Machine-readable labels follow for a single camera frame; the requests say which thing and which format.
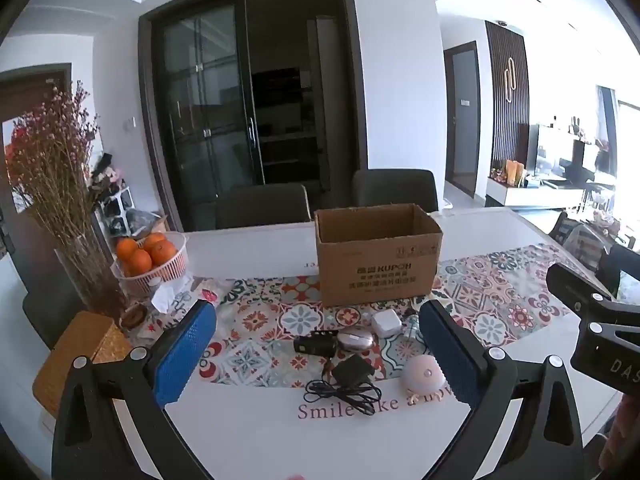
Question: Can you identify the grey dining chair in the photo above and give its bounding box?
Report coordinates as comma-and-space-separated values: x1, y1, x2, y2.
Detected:
215, 183, 312, 231
350, 169, 440, 213

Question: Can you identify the white crumpled tissue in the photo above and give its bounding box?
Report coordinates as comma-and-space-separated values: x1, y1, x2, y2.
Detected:
150, 280, 193, 313

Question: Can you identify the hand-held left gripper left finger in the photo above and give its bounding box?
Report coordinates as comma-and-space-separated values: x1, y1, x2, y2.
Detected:
52, 299, 218, 480

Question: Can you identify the dark framed room door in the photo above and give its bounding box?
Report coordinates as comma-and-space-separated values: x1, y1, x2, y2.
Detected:
444, 41, 481, 198

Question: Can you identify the dark slatted wall panel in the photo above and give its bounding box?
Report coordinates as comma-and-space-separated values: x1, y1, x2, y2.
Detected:
485, 20, 530, 181

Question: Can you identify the floral printed cloth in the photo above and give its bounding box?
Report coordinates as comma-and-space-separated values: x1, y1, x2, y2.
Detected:
132, 277, 236, 343

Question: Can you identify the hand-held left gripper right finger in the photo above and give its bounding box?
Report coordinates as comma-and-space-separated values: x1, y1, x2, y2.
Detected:
419, 300, 586, 480

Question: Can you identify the television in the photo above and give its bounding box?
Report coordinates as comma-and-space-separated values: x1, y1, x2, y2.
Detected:
532, 124, 576, 181

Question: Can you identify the white square charger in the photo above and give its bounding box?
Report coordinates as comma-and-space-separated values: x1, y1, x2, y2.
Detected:
371, 311, 402, 337

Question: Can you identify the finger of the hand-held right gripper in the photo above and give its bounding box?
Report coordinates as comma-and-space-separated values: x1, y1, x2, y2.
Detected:
546, 262, 640, 341

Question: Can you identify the white television cabinet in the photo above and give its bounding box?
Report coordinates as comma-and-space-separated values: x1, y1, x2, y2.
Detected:
486, 172, 586, 207

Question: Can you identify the chair with striped cloth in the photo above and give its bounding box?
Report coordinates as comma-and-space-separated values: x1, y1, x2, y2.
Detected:
550, 210, 618, 271

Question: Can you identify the small brown round dish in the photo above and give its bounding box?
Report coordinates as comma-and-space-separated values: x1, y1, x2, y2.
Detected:
120, 305, 148, 330

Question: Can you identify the black flashlight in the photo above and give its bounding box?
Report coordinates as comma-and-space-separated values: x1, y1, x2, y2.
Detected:
293, 332, 335, 358

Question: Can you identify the woven bamboo box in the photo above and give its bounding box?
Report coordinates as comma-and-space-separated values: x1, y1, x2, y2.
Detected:
32, 310, 133, 418

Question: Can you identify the brown entrance door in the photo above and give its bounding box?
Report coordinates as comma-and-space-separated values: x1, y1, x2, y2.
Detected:
0, 63, 101, 281

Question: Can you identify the dark framed sliding glass door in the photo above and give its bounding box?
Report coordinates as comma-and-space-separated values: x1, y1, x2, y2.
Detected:
137, 0, 370, 233

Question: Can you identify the glass vase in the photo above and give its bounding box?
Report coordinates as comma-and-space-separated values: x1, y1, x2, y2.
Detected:
54, 230, 128, 321

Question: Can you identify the dried flower bunch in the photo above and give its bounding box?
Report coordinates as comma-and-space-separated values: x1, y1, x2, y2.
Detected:
5, 80, 101, 261

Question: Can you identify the silver oval case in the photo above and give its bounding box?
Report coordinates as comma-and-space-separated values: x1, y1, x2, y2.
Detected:
337, 326, 375, 352

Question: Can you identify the black power adapter with cable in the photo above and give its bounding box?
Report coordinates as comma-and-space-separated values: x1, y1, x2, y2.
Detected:
304, 354, 383, 412

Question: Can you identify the brown cardboard box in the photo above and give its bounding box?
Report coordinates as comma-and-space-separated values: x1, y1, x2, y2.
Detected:
314, 203, 444, 307

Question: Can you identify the white fruit basket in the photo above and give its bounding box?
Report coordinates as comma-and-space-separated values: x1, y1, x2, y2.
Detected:
111, 232, 190, 295

